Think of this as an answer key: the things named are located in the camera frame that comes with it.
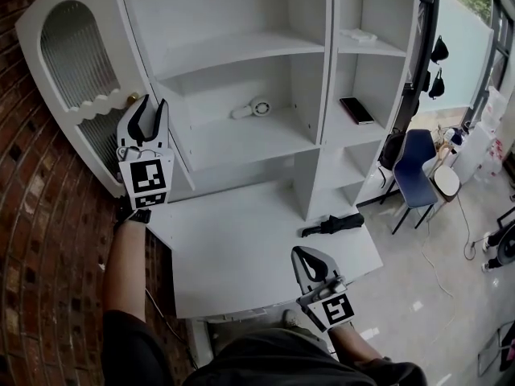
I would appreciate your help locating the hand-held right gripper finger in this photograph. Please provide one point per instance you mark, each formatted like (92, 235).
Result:
(324, 264)
(299, 269)

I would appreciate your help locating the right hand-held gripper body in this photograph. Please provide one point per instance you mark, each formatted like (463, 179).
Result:
(332, 306)

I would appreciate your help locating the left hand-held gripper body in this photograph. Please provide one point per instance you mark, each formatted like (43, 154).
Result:
(148, 177)

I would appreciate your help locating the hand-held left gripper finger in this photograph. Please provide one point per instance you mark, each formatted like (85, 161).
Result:
(159, 120)
(137, 120)

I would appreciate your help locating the white cabinet door with glass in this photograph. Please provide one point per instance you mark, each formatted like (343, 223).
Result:
(60, 107)

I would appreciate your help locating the person's right forearm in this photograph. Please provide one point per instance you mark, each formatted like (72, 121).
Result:
(354, 344)

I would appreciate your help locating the person's left forearm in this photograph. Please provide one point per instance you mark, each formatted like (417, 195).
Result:
(124, 268)

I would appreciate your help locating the gold round door knob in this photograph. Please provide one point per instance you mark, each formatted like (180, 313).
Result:
(132, 99)

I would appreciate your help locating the white open shelf cabinet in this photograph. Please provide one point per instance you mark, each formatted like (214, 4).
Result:
(249, 151)

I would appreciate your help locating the black folded umbrella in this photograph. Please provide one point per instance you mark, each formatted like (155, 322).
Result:
(338, 223)

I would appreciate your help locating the person's grey shoe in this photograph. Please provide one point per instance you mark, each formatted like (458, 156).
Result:
(291, 319)

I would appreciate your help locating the person's black clothing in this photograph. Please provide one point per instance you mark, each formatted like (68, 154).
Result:
(273, 360)

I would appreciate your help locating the white handheld fan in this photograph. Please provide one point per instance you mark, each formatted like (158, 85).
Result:
(257, 108)

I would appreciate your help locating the blue chair with black legs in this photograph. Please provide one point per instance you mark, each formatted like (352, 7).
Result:
(416, 171)

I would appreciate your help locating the black backpack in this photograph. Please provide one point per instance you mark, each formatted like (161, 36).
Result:
(392, 151)

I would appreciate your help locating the round white wooden stool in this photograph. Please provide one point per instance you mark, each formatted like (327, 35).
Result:
(446, 180)

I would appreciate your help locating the dark smartphone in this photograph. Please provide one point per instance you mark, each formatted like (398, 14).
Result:
(357, 110)

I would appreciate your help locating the stack of white boxes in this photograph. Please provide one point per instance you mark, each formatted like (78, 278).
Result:
(483, 147)

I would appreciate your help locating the black hanging bag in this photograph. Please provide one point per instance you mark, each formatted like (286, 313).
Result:
(437, 85)
(439, 50)

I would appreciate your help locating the clear plastic wrapper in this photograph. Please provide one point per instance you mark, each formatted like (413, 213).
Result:
(358, 35)

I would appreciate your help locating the black coat rack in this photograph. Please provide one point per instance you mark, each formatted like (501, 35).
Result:
(419, 54)

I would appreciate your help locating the metal frame stand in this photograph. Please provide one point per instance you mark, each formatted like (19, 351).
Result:
(497, 352)

